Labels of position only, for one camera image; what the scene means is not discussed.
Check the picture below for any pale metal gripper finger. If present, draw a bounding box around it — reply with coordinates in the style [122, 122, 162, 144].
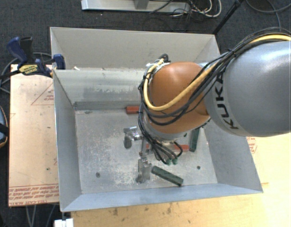
[123, 126, 143, 149]
[135, 151, 153, 184]

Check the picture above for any grey metal bin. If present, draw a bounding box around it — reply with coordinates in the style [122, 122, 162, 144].
[50, 26, 264, 213]

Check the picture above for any dark green flat block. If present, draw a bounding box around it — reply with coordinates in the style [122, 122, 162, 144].
[151, 165, 185, 187]
[188, 127, 201, 153]

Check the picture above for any red-brown flat block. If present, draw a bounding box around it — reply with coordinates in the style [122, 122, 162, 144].
[125, 105, 140, 114]
[145, 143, 190, 153]

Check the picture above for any brown cardboard board red print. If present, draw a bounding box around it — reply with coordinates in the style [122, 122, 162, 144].
[8, 64, 270, 208]

